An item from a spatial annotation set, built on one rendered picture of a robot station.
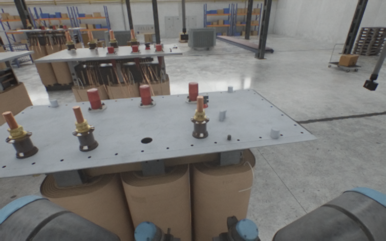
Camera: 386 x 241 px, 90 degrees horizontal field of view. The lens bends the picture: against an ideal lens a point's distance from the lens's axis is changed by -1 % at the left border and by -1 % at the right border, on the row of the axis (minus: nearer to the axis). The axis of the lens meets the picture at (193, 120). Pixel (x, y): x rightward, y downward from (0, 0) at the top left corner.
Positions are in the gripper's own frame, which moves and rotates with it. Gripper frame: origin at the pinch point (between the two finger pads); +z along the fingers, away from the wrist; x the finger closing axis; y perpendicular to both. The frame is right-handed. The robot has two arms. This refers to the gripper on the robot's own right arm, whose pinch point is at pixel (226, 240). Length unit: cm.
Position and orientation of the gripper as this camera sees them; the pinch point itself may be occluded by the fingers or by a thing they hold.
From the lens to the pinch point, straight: 132.2
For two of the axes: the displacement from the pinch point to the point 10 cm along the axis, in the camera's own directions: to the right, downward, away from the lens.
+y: 1.2, 7.8, -6.2
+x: 9.8, 0.0, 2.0
